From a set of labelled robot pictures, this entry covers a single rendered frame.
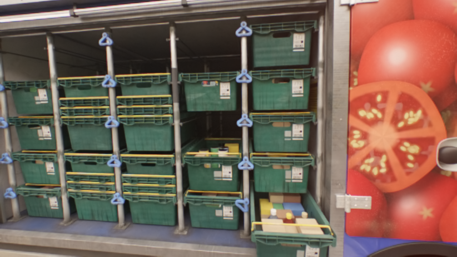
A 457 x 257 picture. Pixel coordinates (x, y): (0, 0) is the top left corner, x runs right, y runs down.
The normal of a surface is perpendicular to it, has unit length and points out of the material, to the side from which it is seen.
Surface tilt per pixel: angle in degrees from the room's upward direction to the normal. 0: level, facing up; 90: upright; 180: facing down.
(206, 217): 98
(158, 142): 91
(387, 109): 90
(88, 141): 91
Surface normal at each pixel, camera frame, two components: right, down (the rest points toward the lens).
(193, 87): -0.11, 0.14
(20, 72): 0.99, -0.01
